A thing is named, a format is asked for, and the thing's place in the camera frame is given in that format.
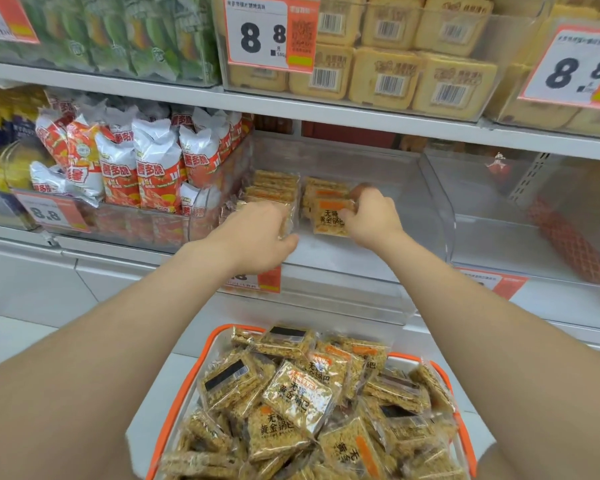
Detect clear plastic shelf bin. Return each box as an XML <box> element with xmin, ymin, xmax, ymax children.
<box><xmin>187</xmin><ymin>131</ymin><xmax>456</xmax><ymax>328</ymax></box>

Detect person's left hand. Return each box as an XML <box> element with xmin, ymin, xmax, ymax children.
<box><xmin>205</xmin><ymin>201</ymin><xmax>299</xmax><ymax>275</ymax></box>

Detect group of yellow blue packets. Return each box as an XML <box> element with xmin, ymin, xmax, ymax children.
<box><xmin>0</xmin><ymin>87</ymin><xmax>51</xmax><ymax>195</ymax></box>

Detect orange rimmed shopping basket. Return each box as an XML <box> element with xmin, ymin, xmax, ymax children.
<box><xmin>146</xmin><ymin>323</ymin><xmax>479</xmax><ymax>480</ymax></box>

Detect clear rice cracker packet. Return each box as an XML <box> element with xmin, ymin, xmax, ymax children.
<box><xmin>279</xmin><ymin>202</ymin><xmax>301</xmax><ymax>240</ymax></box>

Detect group of orange white chip bags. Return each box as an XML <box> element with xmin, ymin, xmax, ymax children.
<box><xmin>29</xmin><ymin>100</ymin><xmax>255</xmax><ymax>218</ymax></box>

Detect empty clear plastic bin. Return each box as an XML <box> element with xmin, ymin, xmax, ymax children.
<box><xmin>420</xmin><ymin>147</ymin><xmax>600</xmax><ymax>333</ymax></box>

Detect stack of yellow cake packs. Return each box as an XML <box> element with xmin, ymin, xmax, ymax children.
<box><xmin>215</xmin><ymin>0</ymin><xmax>501</xmax><ymax>120</ymax></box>

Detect small orange white price tag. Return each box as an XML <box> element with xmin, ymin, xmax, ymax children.
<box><xmin>13</xmin><ymin>189</ymin><xmax>89</xmax><ymax>234</ymax></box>
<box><xmin>224</xmin><ymin>266</ymin><xmax>283</xmax><ymax>294</ymax></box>
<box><xmin>456</xmin><ymin>268</ymin><xmax>529</xmax><ymax>301</ymax></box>

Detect pile of cracker packs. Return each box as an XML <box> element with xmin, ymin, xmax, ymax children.
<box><xmin>159</xmin><ymin>325</ymin><xmax>470</xmax><ymax>480</ymax></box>

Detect perforated white shelf upright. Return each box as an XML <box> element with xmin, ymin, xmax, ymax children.
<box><xmin>508</xmin><ymin>152</ymin><xmax>552</xmax><ymax>208</ymax></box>

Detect large orange white price tag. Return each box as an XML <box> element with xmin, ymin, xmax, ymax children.
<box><xmin>518</xmin><ymin>24</ymin><xmax>600</xmax><ymax>112</ymax></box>
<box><xmin>223</xmin><ymin>0</ymin><xmax>321</xmax><ymax>74</ymax></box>
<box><xmin>0</xmin><ymin>0</ymin><xmax>41</xmax><ymax>45</ymax></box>

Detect pile of pale yellow packs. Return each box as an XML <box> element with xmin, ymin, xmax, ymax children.
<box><xmin>485</xmin><ymin>0</ymin><xmax>600</xmax><ymax>140</ymax></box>

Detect person's right forearm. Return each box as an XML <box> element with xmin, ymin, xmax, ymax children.
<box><xmin>361</xmin><ymin>229</ymin><xmax>600</xmax><ymax>480</ymax></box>

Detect person's right hand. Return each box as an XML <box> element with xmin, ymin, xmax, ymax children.
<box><xmin>337</xmin><ymin>186</ymin><xmax>407</xmax><ymax>253</ymax></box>

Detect clear bin with cake packs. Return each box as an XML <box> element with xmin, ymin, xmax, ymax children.
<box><xmin>211</xmin><ymin>0</ymin><xmax>556</xmax><ymax>123</ymax></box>

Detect person's left forearm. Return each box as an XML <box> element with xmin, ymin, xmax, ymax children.
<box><xmin>0</xmin><ymin>239</ymin><xmax>253</xmax><ymax>480</ymax></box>

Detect dark red packets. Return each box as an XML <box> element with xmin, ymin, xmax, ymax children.
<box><xmin>254</xmin><ymin>115</ymin><xmax>400</xmax><ymax>150</ymax></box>

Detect clear bin with chip bags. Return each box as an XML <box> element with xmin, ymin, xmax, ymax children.
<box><xmin>10</xmin><ymin>130</ymin><xmax>253</xmax><ymax>255</ymax></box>

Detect white metal shelf board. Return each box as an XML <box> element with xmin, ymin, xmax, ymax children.
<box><xmin>0</xmin><ymin>222</ymin><xmax>600</xmax><ymax>355</ymax></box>
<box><xmin>0</xmin><ymin>60</ymin><xmax>600</xmax><ymax>163</ymax></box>

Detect row of green snack bags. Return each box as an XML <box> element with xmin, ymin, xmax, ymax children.
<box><xmin>17</xmin><ymin>0</ymin><xmax>222</xmax><ymax>84</ymax></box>

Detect stacks of rice crackers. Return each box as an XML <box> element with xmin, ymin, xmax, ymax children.
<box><xmin>222</xmin><ymin>169</ymin><xmax>357</xmax><ymax>238</ymax></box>

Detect orange label rice cracker packet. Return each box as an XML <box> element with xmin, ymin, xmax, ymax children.
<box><xmin>312</xmin><ymin>197</ymin><xmax>357</xmax><ymax>238</ymax></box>

